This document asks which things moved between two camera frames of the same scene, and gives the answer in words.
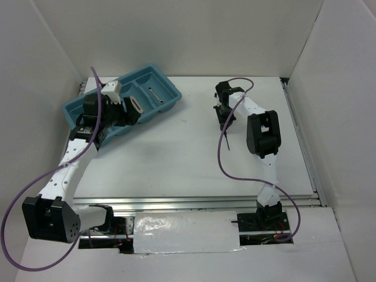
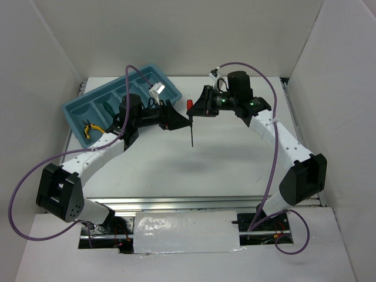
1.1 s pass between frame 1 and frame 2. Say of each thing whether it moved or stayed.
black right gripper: moved
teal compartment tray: stayed
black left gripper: moved
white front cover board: stayed
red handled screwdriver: moved
